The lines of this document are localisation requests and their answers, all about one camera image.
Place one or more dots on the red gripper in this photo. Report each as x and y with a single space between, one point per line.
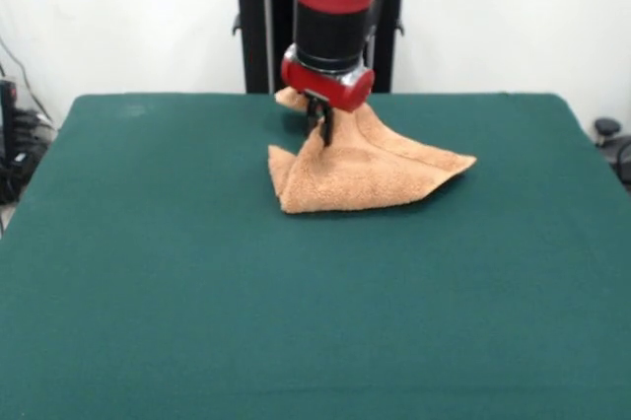
330 87

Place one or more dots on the tan terry cloth towel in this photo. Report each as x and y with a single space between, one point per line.
365 178

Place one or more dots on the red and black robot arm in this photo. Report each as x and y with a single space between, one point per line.
335 1

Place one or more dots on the dark green table cloth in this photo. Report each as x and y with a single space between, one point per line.
148 252

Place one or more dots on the black plug bundle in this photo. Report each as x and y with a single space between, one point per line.
32 126

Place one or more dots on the black upright device, red light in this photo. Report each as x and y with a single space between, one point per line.
8 144

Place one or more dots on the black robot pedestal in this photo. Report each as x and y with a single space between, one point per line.
394 20

